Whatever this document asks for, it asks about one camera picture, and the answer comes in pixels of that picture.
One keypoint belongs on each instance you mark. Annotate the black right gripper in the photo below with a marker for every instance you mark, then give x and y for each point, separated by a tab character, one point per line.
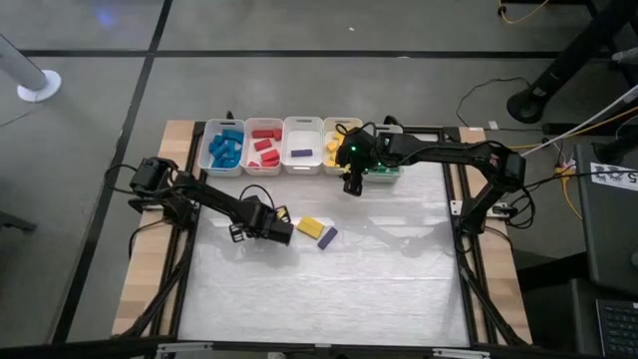
356	149

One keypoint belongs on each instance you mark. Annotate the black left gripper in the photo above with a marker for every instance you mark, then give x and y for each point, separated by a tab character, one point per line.
264	224

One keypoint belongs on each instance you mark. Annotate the long green block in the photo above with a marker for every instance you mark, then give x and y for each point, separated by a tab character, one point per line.
384	170

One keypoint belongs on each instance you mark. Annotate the large yellow block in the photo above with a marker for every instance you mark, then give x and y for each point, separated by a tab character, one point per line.
332	146

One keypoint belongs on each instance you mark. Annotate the purple block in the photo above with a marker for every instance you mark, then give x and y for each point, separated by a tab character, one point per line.
301	153
327	238

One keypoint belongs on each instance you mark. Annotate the small red block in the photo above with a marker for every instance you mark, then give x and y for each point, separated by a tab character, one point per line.
253	163

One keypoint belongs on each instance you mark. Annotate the large red block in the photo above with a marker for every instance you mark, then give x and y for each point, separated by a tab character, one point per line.
269	155

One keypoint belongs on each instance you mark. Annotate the long red block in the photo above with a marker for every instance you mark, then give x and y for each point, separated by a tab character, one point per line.
262	133

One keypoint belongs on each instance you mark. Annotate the long blue block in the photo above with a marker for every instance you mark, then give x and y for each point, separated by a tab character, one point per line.
232	135

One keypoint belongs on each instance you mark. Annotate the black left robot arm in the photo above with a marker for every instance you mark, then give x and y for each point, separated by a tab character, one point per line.
209	194

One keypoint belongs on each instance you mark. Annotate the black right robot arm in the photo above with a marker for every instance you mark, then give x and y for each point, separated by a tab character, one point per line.
448	152

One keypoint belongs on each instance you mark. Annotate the white plastic bin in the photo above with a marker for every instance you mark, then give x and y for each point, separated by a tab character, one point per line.
262	172
331	172
384	178
222	173
301	137

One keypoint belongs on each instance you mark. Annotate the long yellow block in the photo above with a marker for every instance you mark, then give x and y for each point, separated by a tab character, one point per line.
307	231
314	225

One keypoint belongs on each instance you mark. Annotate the black stand with round base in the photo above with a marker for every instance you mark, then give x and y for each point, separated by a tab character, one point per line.
548	85

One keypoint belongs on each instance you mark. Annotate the black case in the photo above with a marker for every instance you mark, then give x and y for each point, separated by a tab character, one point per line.
608	224

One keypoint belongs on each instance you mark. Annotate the white printed label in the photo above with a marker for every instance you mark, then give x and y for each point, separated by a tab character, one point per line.
615	175

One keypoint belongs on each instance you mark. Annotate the white pole with round base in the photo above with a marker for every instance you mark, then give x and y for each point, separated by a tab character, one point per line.
30	75

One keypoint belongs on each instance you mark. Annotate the black keyboard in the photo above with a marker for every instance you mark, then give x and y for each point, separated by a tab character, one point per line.
618	326

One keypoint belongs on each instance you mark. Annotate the black aluminium table frame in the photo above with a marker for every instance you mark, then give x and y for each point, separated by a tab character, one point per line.
172	309

